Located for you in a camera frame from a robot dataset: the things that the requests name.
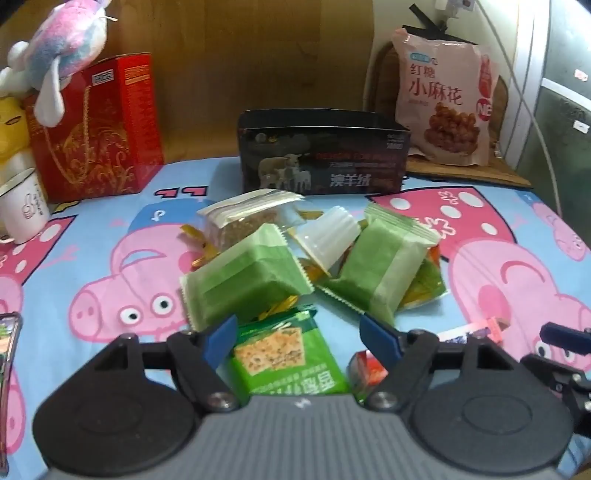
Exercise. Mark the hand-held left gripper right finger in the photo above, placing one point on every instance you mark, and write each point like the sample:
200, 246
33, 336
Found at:
375, 338

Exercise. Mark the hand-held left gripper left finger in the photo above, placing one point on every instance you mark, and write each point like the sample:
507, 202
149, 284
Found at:
222, 339

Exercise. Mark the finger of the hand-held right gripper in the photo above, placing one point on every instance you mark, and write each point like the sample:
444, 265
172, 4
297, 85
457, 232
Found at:
542, 364
554, 333

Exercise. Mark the small red packet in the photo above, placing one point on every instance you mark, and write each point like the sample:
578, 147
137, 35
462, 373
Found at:
364, 371

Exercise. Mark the green cracker packet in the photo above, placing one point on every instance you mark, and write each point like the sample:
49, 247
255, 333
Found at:
286, 360

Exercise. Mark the green pastry packet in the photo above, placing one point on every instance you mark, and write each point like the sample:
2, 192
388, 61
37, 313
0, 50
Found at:
249, 277
378, 263

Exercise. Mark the orange and green snack packet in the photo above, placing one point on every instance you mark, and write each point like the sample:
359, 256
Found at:
427, 281

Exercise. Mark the pink and purple candy packet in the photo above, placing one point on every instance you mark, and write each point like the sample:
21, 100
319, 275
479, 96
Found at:
466, 331

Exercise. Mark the yellow peanut packet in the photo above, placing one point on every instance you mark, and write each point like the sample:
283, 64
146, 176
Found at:
198, 249

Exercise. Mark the white jelly cup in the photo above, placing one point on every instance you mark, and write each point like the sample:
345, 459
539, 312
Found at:
328, 240

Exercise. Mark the clear packet of brown snack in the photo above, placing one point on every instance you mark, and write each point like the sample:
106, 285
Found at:
240, 221

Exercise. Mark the black cardboard box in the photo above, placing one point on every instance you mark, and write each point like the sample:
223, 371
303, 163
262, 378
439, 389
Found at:
323, 170

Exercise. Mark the cartoon pig printed blanket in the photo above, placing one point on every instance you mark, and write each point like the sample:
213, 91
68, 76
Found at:
92, 258

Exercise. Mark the wooden board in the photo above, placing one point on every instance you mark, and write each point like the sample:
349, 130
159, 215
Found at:
461, 173

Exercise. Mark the frosted glass door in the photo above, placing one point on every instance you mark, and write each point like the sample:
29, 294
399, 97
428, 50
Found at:
563, 138

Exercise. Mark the red gift box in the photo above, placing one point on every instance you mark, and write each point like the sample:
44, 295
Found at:
106, 138

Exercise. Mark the large pink snack bag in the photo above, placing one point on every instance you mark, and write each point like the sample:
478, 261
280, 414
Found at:
438, 92

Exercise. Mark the wooden headboard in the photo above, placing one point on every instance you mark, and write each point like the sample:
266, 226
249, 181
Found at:
231, 69

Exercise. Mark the yellow plush toy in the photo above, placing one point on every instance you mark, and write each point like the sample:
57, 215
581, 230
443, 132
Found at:
11, 129

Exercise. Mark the black folding stand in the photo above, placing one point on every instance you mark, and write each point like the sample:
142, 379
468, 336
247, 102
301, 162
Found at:
420, 18

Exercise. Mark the pastel plush toy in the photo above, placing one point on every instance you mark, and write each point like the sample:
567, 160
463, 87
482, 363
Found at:
69, 41

